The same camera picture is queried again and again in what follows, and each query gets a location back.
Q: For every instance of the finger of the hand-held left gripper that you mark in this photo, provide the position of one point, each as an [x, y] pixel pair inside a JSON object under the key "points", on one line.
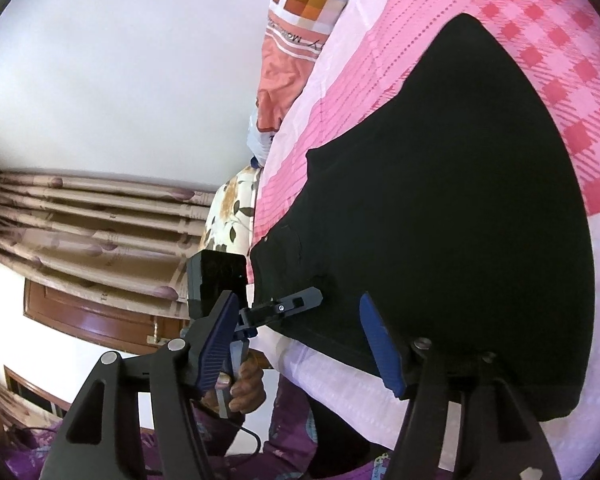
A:
{"points": [[290, 302]]}

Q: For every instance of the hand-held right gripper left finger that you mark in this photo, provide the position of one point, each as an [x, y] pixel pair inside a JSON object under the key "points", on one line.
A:
{"points": [[215, 345]]}

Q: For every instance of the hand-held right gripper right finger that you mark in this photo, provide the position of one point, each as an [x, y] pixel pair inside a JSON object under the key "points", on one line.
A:
{"points": [[380, 345]]}

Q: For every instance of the black pants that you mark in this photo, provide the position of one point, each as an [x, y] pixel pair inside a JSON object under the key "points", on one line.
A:
{"points": [[430, 210]]}

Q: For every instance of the person's left hand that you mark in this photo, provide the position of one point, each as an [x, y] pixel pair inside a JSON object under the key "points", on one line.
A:
{"points": [[247, 385]]}

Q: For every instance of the floral pillow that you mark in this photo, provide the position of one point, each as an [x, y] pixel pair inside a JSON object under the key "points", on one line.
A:
{"points": [[232, 205]]}

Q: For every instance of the purple printed clothing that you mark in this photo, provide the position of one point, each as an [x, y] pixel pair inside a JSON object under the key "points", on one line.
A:
{"points": [[290, 425]]}

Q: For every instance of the brown wooden furniture panel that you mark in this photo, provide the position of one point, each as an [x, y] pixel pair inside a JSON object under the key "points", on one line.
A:
{"points": [[95, 317]]}

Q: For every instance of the white plastic bag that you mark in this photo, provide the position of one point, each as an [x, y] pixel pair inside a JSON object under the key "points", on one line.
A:
{"points": [[260, 142]]}

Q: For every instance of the beige floral curtain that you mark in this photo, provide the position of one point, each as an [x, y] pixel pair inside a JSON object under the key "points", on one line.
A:
{"points": [[80, 230]]}

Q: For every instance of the orange checked pillow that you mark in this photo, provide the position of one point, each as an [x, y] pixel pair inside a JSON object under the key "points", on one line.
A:
{"points": [[300, 10]]}

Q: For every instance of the pink plaid bed sheet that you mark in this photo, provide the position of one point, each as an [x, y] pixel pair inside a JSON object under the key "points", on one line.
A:
{"points": [[555, 60]]}

